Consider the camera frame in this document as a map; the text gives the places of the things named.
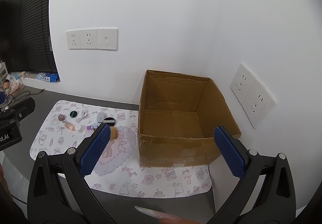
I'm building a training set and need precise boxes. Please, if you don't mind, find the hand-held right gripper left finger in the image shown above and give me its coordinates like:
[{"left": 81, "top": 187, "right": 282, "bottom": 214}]
[{"left": 27, "top": 123, "right": 119, "bottom": 224}]

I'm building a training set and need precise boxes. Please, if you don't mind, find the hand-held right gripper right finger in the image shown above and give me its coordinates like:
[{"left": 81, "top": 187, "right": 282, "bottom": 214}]
[{"left": 206, "top": 125, "right": 296, "bottom": 224}]

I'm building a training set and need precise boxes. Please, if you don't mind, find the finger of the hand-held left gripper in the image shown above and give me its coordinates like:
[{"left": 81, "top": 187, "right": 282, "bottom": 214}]
[{"left": 0, "top": 97, "right": 36, "bottom": 121}]

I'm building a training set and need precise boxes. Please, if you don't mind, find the small bottle pink cap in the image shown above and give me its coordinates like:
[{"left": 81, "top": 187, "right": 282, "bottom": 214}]
[{"left": 63, "top": 120, "right": 76, "bottom": 132}]

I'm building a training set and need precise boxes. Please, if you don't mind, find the brown cardboard box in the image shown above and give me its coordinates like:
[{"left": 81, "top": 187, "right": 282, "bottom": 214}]
[{"left": 137, "top": 69, "right": 241, "bottom": 168}]

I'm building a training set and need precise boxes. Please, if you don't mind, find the person's right hand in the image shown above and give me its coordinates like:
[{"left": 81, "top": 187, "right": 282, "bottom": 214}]
[{"left": 134, "top": 205, "right": 202, "bottom": 224}]

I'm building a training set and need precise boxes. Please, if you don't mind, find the white storage box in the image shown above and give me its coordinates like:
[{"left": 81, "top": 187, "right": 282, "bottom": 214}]
[{"left": 11, "top": 73, "right": 26, "bottom": 93}]

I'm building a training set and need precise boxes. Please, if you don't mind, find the cartoon figurine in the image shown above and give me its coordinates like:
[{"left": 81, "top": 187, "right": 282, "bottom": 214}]
[{"left": 2, "top": 79, "right": 12, "bottom": 95}]

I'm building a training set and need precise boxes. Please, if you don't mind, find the blue white packet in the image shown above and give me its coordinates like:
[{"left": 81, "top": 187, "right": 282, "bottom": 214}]
[{"left": 36, "top": 72, "right": 59, "bottom": 83}]

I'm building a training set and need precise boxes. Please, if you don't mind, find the white printed mat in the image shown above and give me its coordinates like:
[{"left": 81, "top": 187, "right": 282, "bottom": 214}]
[{"left": 29, "top": 99, "right": 213, "bottom": 198}]

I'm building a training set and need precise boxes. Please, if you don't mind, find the dark window blind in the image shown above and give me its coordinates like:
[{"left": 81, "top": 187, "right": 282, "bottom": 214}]
[{"left": 0, "top": 0, "right": 59, "bottom": 81}]

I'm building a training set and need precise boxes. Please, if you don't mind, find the black desk cable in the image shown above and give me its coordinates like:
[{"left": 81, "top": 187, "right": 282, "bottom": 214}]
[{"left": 5, "top": 89, "right": 44, "bottom": 104}]

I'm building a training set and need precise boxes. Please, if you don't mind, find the white wall socket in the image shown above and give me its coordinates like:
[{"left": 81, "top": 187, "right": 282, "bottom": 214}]
[
  {"left": 230, "top": 63, "right": 254, "bottom": 105},
  {"left": 241, "top": 85, "right": 277, "bottom": 129},
  {"left": 66, "top": 30, "right": 82, "bottom": 50},
  {"left": 80, "top": 29, "right": 99, "bottom": 50}
]

